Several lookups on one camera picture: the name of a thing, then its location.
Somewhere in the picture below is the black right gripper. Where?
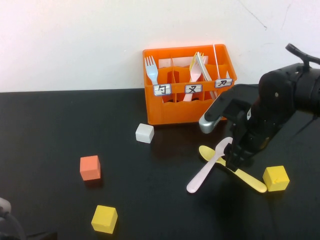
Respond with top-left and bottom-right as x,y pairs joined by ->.
223,119 -> 271,173

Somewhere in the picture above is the yellow plastic spoon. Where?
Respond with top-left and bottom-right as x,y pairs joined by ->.
198,145 -> 268,194

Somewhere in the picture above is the pink plastic spoon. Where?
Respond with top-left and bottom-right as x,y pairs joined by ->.
186,136 -> 234,194

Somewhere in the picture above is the pink plastic fork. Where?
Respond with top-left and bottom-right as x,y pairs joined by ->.
183,55 -> 209,102

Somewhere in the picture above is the pink plastic knife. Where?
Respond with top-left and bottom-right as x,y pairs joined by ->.
212,43 -> 223,81

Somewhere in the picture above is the orange plastic cutlery holder crate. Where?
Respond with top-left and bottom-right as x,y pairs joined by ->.
142,44 -> 238,126

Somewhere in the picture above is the yellow cube block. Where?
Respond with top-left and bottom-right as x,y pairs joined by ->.
91,205 -> 119,235
262,165 -> 290,193

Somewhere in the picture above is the paper label with knife character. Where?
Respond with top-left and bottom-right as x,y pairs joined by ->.
214,78 -> 234,89

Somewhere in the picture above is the paper label with fork character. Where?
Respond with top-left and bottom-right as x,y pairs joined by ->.
184,84 -> 203,95

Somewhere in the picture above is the grey-white plastic knife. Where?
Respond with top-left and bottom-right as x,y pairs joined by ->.
195,53 -> 219,101

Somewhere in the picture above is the grey-white cube block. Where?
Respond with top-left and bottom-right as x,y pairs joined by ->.
135,123 -> 155,144

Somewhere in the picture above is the paper label with spoon character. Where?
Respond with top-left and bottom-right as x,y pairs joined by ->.
152,83 -> 172,97

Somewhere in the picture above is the yellow plastic fork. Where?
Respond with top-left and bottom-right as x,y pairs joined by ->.
189,51 -> 205,73

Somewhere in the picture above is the light blue plastic fork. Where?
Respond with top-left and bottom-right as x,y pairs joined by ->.
144,55 -> 159,86

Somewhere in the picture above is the orange cube block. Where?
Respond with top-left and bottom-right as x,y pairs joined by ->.
79,155 -> 102,182

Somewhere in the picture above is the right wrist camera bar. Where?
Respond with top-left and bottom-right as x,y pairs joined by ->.
198,83 -> 261,135

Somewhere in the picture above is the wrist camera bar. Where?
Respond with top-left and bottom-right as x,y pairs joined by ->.
198,83 -> 261,135
0,197 -> 12,218

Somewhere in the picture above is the thin right camera cable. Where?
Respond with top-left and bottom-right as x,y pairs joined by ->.
294,112 -> 320,137

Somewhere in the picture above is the thin camera cable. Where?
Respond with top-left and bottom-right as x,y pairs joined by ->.
0,216 -> 26,240
294,112 -> 320,137

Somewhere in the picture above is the thick right arm cable loop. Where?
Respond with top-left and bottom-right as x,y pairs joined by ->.
285,43 -> 320,66

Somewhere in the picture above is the thin left camera cable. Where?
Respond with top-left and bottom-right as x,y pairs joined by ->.
0,216 -> 26,240

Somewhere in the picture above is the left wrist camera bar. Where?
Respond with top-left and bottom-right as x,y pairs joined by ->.
0,197 -> 12,218

